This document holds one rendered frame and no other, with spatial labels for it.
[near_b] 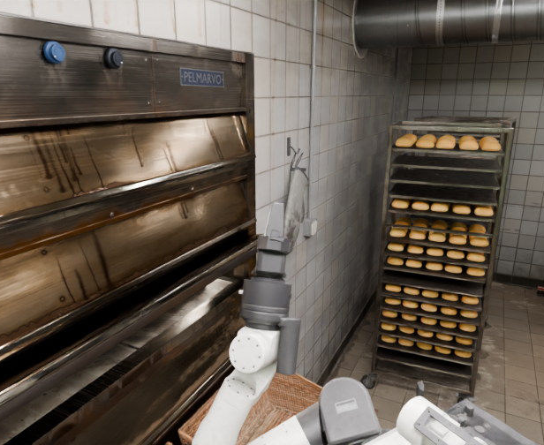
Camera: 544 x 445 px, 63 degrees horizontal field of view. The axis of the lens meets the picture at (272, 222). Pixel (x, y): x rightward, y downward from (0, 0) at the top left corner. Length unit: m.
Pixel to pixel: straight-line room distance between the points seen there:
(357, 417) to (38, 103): 0.90
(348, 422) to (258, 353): 0.22
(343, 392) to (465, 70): 4.40
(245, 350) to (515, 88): 4.51
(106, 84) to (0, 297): 0.55
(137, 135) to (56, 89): 0.27
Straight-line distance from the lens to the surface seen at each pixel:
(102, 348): 1.09
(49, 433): 1.29
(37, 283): 1.12
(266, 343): 0.77
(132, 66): 1.29
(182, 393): 1.66
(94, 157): 1.18
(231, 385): 0.84
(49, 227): 1.11
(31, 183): 1.06
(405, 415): 0.73
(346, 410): 0.88
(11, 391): 0.98
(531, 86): 5.03
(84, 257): 1.20
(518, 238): 5.24
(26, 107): 1.08
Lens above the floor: 1.96
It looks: 16 degrees down
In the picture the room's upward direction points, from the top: straight up
